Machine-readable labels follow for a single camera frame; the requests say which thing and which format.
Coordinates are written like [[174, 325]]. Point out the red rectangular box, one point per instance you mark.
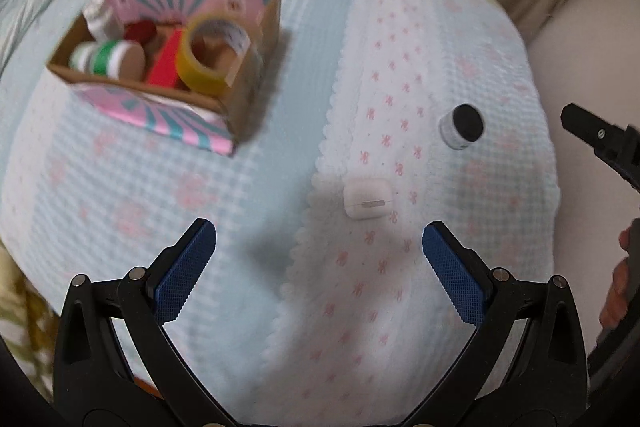
[[165, 62]]

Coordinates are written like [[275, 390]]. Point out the black-lid jar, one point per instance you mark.
[[465, 122]]

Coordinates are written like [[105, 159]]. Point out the white pill bottle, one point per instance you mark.
[[100, 22]]

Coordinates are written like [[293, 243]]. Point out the olive and white patterned cloth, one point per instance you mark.
[[22, 322]]

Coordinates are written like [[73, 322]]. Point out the person's right hand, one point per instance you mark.
[[616, 294]]

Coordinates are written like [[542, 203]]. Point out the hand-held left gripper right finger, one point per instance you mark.
[[455, 277]]

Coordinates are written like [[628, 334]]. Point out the red-lid jar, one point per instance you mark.
[[140, 32]]

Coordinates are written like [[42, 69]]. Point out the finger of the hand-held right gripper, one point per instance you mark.
[[605, 139]]

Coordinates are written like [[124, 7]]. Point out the cardboard box with pink print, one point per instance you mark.
[[250, 74]]

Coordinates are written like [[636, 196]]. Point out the yellow tape roll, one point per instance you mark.
[[192, 68]]

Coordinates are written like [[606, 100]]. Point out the white earbuds case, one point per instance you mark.
[[367, 199]]

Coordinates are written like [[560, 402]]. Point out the white-lid green jar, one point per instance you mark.
[[117, 59]]

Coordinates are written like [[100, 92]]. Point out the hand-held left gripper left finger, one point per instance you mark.
[[182, 272]]

